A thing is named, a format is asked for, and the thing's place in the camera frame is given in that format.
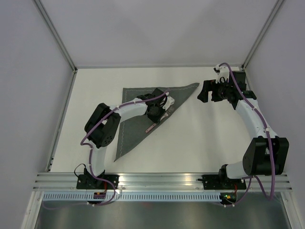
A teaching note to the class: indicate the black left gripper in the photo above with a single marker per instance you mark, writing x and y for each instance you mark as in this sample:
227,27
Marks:
157,119

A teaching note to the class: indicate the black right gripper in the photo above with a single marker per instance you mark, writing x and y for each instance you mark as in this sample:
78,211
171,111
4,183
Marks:
211,85

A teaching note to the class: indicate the pink handled metal fork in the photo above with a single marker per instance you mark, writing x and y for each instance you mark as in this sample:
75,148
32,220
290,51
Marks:
167,113

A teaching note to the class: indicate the grey cloth napkin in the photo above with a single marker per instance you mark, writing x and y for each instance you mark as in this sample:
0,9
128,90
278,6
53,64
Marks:
132,132

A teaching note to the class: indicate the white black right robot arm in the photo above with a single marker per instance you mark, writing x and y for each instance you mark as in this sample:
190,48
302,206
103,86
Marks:
267,152

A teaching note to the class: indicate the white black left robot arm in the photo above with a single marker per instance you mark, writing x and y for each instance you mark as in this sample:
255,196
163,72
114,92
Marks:
103,124

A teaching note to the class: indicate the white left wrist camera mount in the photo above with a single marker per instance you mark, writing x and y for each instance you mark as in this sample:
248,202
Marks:
169,102

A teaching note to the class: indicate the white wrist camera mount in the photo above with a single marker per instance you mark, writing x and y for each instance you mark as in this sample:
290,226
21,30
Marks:
222,73
169,102

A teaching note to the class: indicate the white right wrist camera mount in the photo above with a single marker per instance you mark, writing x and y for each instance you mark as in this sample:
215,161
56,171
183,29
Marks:
222,73

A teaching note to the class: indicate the aluminium left frame post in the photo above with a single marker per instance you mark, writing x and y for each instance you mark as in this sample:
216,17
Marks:
49,24

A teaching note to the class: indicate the aluminium frame post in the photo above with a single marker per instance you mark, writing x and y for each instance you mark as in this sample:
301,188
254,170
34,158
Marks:
49,24
263,31

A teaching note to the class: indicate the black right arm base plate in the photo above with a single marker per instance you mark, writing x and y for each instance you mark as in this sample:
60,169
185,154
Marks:
215,182

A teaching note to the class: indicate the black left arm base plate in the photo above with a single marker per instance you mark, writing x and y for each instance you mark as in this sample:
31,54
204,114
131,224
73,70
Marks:
86,181

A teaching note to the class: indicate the aluminium right frame post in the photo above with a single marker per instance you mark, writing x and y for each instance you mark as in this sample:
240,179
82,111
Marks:
263,31

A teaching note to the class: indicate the aluminium front rail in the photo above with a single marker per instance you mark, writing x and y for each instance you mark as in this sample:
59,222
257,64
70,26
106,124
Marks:
188,182

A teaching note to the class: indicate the white slotted cable duct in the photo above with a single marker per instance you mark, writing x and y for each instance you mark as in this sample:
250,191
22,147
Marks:
136,196

